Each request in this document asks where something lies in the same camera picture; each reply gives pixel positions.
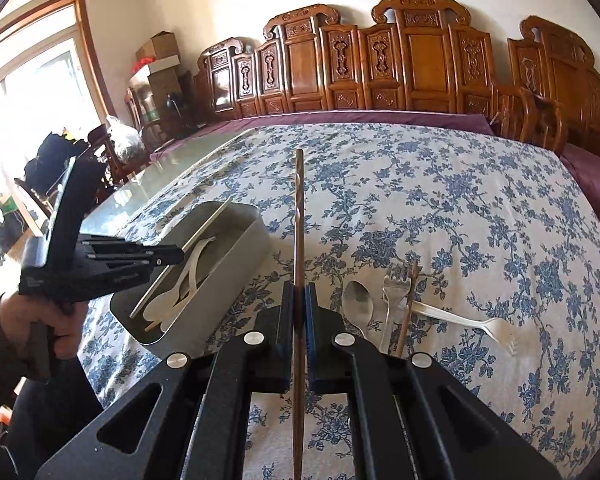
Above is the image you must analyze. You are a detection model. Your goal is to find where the brown cardboard box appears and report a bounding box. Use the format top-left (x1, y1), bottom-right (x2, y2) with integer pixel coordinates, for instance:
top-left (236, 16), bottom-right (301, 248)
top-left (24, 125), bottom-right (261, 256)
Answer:
top-left (135, 32), bottom-right (178, 63)

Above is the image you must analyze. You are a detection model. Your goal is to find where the purple sofa cushion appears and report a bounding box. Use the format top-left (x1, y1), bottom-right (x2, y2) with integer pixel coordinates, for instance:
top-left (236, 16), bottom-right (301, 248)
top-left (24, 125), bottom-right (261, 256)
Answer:
top-left (150, 111), bottom-right (496, 161)

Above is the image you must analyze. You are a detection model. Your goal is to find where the brown wooden chopstick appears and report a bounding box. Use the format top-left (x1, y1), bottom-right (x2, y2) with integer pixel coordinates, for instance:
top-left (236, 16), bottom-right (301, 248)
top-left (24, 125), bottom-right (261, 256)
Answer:
top-left (291, 148), bottom-right (307, 480)
top-left (396, 259), bottom-right (421, 360)

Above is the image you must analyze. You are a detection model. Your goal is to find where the rectangular metal tin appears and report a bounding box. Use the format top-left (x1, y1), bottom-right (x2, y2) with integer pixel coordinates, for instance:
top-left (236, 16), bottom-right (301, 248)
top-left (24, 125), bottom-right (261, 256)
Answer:
top-left (109, 201), bottom-right (270, 352)

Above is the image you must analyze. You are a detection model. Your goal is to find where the wooden door frame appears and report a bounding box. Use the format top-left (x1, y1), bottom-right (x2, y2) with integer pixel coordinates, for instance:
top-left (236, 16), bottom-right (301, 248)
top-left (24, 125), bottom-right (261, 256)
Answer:
top-left (0, 0), bottom-right (118, 126)

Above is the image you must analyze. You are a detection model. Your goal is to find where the wooden dining chair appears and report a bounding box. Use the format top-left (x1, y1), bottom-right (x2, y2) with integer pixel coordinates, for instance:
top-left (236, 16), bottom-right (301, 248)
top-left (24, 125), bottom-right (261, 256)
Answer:
top-left (87, 125), bottom-right (131, 186)
top-left (14, 175), bottom-right (56, 221)

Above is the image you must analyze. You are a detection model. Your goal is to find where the purple armchair cushion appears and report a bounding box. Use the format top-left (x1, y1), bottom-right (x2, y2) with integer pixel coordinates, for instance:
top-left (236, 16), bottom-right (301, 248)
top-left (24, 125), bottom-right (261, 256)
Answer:
top-left (560, 142), bottom-right (600, 221)

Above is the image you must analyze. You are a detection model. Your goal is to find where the white plastic fork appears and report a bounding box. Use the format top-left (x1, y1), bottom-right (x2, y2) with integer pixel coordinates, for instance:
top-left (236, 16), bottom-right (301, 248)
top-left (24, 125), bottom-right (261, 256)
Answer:
top-left (410, 302), bottom-right (517, 357)

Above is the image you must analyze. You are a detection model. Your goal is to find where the carved wooden sofa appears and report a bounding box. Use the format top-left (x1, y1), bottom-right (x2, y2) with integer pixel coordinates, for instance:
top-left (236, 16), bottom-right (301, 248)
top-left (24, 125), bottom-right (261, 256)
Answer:
top-left (192, 0), bottom-right (566, 156)

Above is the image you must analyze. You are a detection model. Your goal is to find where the tall cardboard box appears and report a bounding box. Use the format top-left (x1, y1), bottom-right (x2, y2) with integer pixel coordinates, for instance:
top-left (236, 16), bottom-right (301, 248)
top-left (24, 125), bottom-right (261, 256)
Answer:
top-left (147, 67), bottom-right (183, 126)

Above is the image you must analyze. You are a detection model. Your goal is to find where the blue floral tablecloth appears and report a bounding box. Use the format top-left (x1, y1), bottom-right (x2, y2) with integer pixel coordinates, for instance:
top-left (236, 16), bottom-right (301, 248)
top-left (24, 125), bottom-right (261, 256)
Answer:
top-left (77, 122), bottom-right (600, 480)

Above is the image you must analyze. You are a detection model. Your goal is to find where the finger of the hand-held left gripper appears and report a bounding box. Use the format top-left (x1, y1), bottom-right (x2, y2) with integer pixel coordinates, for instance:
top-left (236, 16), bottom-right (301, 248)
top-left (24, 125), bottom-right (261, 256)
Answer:
top-left (80, 239), bottom-right (185, 257)
top-left (87, 254), bottom-right (183, 272)

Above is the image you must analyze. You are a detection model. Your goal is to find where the metal spoon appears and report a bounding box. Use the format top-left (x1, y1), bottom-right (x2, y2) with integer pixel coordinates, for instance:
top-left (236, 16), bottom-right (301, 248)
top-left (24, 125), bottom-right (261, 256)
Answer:
top-left (342, 281), bottom-right (381, 341)

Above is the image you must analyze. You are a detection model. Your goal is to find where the black desk lamp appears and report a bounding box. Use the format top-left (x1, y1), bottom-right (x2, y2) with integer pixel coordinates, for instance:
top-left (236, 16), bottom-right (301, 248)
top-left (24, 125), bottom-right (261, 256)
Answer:
top-left (165, 92), bottom-right (186, 126)

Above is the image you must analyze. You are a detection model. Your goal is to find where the person's left hand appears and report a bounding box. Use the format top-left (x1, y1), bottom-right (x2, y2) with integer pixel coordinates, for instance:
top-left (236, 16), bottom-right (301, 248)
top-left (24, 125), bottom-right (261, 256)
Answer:
top-left (0, 292), bottom-right (88, 361)

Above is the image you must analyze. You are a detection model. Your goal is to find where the metal fork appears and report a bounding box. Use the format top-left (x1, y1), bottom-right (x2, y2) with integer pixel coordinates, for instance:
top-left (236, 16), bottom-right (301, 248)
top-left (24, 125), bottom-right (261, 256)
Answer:
top-left (379, 262), bottom-right (406, 356)

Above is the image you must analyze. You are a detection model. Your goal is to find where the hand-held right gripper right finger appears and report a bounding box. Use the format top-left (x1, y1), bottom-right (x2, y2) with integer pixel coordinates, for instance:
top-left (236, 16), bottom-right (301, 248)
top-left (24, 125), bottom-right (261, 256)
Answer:
top-left (302, 282), bottom-right (563, 480)

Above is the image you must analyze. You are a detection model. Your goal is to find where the flat white box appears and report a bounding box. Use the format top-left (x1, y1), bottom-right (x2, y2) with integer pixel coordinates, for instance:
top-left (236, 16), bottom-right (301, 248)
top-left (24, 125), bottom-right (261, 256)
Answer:
top-left (128, 55), bottom-right (181, 83)

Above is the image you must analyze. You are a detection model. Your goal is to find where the black bag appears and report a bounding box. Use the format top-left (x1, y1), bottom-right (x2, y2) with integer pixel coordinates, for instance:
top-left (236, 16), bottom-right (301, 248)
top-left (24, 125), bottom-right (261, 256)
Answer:
top-left (25, 132), bottom-right (91, 196)

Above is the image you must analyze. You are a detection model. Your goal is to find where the white plastic bag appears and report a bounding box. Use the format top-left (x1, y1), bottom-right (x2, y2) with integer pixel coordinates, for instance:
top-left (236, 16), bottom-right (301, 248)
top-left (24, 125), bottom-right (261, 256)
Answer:
top-left (105, 115), bottom-right (146, 161)

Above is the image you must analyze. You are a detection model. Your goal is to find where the glass top table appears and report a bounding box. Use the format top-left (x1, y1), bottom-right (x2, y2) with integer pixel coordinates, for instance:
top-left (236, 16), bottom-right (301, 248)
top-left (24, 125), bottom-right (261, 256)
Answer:
top-left (80, 129), bottom-right (255, 241)

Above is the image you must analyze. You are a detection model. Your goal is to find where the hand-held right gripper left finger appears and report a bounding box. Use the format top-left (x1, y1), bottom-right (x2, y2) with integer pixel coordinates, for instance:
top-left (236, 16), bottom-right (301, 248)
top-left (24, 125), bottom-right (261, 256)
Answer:
top-left (35, 280), bottom-right (296, 480)

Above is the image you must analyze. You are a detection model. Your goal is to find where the carved wooden armchair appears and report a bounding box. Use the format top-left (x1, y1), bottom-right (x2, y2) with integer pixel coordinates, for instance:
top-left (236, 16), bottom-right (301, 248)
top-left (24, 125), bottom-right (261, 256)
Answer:
top-left (507, 15), bottom-right (600, 196)

